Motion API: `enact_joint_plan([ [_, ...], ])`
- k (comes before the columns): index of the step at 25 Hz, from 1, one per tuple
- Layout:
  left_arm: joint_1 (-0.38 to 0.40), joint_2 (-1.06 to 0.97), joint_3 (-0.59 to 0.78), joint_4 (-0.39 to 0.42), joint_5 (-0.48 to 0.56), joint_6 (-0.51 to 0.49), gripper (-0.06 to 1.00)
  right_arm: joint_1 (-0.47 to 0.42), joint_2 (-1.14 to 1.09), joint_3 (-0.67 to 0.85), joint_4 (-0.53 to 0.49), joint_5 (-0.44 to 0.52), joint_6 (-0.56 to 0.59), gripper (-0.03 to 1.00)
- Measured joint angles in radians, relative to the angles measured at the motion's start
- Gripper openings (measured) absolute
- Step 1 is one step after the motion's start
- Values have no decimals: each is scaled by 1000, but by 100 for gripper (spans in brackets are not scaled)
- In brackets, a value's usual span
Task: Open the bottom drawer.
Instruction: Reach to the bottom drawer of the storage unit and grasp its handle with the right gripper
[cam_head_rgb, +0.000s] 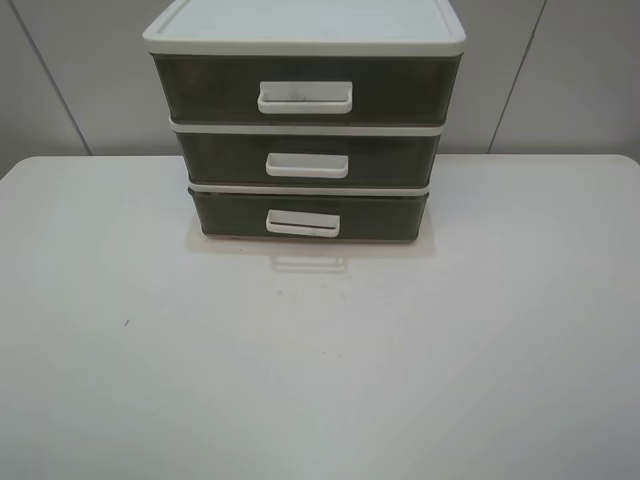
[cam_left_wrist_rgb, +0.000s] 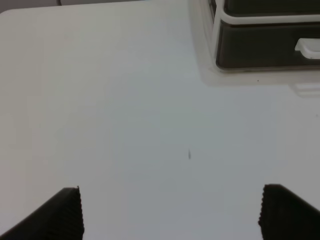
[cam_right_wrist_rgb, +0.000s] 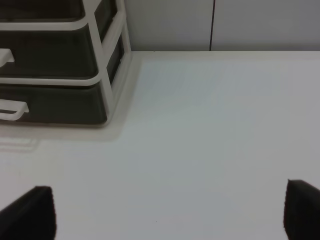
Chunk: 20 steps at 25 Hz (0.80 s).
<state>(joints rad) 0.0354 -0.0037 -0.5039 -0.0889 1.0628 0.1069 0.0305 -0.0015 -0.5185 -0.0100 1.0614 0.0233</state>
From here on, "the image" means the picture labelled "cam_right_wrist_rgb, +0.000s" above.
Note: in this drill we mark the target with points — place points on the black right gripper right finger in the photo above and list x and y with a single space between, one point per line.
301 216

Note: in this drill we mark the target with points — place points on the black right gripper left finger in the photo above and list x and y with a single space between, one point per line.
30 217

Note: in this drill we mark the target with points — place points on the dark translucent bottom drawer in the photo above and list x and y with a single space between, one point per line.
75 105

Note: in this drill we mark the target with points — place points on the dark translucent drawer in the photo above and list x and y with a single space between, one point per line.
63 57
75 105
41 11

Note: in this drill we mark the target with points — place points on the dark translucent middle drawer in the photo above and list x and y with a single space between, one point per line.
63 57

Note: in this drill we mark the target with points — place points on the dark translucent top drawer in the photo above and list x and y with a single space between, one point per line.
41 11

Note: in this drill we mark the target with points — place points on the white drawer cabinet frame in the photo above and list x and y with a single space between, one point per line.
102 15

